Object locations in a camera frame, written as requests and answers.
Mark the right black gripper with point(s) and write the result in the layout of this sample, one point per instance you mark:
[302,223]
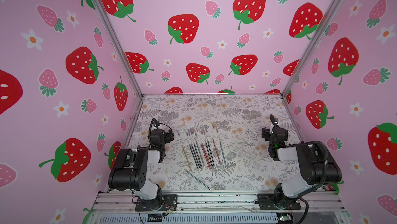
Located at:
[266,133]

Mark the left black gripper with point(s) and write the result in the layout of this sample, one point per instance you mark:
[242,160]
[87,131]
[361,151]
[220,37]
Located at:
[165,136]

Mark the red pencil yellow cap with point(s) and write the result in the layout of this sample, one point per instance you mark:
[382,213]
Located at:
[217,153]

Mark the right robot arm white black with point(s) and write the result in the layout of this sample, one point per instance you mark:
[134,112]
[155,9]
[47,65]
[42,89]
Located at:
[317,167]

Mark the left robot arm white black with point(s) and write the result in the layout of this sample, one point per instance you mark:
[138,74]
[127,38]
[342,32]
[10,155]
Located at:
[130,168]

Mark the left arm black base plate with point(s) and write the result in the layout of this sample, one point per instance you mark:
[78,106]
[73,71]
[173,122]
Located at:
[165,203]

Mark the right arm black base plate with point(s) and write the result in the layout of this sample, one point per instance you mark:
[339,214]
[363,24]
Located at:
[273,202]

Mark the aluminium frame rail base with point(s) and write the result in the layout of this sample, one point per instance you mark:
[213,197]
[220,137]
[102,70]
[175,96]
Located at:
[217,207]

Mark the right aluminium corner post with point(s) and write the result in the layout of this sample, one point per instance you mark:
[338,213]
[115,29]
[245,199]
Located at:
[318,34]

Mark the aluminium corner post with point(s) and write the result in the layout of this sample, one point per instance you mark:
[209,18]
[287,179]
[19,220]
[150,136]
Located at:
[119,9]
[318,34]

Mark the left aluminium corner post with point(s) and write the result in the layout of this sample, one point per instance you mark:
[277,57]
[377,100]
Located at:
[119,9]

